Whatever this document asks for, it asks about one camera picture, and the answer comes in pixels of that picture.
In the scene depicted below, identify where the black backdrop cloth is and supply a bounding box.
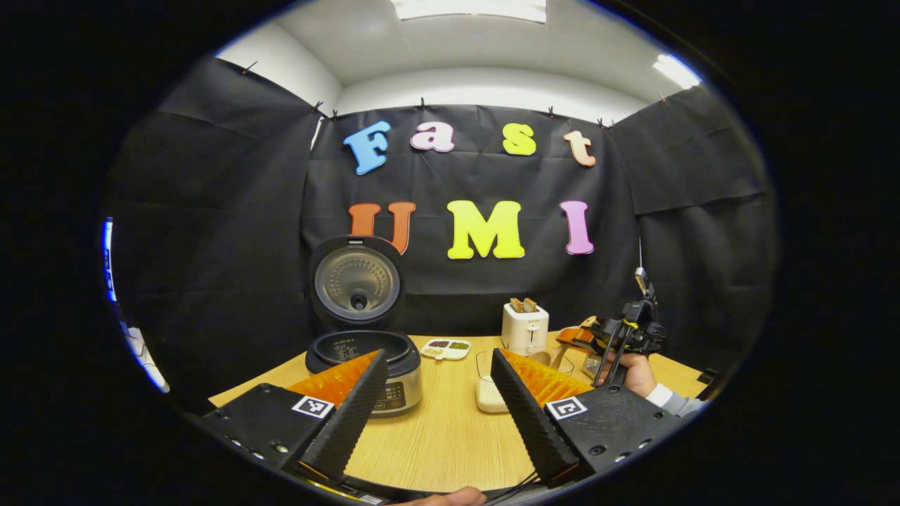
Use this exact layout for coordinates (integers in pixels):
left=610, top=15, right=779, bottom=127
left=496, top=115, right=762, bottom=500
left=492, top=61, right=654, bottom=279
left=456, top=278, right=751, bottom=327
left=105, top=56, right=778, bottom=415

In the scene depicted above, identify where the large ceiling light panel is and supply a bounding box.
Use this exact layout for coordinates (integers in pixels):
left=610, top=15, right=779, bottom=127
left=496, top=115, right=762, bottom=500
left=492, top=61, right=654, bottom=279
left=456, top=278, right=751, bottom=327
left=390, top=0, right=548, bottom=24

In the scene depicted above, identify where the white divided condiment dish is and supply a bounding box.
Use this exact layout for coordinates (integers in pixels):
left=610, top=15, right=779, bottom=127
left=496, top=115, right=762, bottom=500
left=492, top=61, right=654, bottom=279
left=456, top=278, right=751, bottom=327
left=420, top=339, right=472, bottom=361

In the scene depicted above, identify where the wooden spoon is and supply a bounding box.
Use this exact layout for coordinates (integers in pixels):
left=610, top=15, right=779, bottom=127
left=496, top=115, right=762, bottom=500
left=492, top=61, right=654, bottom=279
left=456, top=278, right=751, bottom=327
left=529, top=343, right=574, bottom=372

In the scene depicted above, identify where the small ceiling light panel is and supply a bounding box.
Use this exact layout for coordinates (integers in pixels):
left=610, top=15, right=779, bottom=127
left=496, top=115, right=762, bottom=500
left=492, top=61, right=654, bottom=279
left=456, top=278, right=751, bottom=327
left=652, top=53, right=704, bottom=90

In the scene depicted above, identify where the clear plastic container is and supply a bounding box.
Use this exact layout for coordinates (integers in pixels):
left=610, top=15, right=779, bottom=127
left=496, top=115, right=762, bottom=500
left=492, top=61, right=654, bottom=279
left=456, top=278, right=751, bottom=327
left=475, top=349, right=574, bottom=414

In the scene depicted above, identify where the white toaster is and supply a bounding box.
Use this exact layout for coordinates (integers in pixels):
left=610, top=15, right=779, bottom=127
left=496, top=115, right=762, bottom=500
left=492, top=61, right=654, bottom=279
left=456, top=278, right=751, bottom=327
left=501, top=304, right=550, bottom=356

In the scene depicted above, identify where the silver black rice cooker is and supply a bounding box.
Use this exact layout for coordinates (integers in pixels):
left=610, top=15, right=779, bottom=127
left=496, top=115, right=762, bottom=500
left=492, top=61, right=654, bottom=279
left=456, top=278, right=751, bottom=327
left=304, top=235, right=425, bottom=418

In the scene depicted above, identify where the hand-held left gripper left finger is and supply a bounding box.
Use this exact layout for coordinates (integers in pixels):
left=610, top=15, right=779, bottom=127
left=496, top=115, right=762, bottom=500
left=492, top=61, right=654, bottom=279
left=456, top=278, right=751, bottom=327
left=200, top=349, right=389, bottom=484

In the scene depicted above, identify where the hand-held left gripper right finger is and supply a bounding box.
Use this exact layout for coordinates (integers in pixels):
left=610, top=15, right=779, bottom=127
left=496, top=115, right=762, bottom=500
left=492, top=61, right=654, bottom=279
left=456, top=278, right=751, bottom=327
left=490, top=347, right=686, bottom=488

